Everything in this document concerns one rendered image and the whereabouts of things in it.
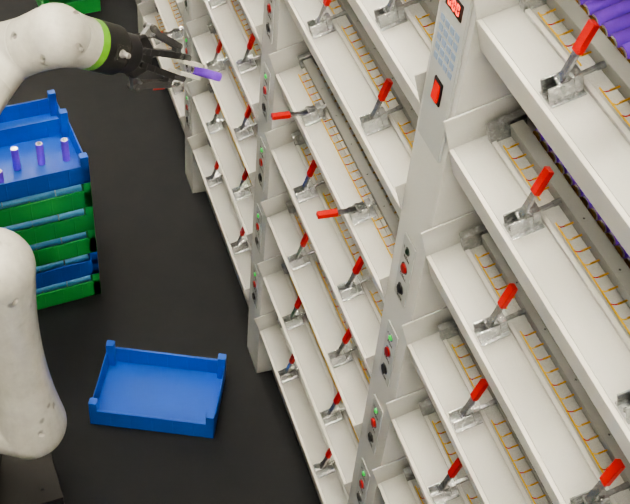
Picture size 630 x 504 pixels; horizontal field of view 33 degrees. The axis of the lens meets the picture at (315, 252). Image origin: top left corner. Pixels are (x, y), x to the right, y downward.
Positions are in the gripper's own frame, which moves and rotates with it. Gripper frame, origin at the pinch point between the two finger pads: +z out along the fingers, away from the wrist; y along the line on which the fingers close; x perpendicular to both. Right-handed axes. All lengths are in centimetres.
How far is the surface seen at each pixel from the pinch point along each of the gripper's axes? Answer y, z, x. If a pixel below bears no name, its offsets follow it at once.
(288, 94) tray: 1.3, 3.9, -22.7
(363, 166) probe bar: -5.8, -5.1, -48.4
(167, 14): 9, 80, 82
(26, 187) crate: -39, 12, 48
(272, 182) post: -18.2, 22.8, -11.8
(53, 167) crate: -34, 22, 51
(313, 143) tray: -5.3, -1.7, -35.0
